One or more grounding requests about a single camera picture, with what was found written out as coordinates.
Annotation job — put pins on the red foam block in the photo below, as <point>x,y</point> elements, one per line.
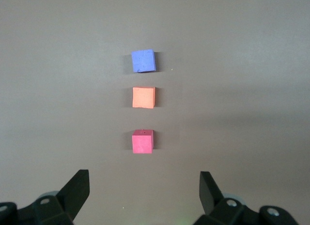
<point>142,144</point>

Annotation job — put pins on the orange foam block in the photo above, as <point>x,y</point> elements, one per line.
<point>143,98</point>

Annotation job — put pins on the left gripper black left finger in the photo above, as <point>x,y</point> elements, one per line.
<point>72,198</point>

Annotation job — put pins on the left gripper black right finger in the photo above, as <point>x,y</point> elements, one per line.
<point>218,210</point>

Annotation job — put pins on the purple foam block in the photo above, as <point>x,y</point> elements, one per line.
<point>143,61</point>

